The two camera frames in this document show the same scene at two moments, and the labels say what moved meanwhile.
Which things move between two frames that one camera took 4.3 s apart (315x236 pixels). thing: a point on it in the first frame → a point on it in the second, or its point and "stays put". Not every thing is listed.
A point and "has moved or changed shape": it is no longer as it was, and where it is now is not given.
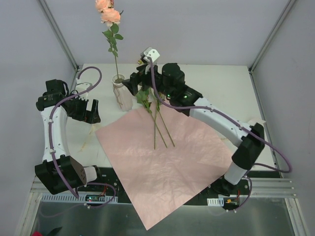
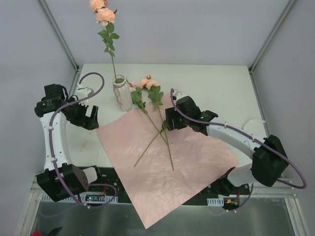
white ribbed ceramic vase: [123, 95] stays put
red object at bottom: [36, 233] stays put
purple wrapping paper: [165, 159] stays put
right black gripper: [138, 79] → [174, 119]
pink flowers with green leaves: [146, 96] has moved or changed shape
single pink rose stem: [111, 17] has moved or changed shape
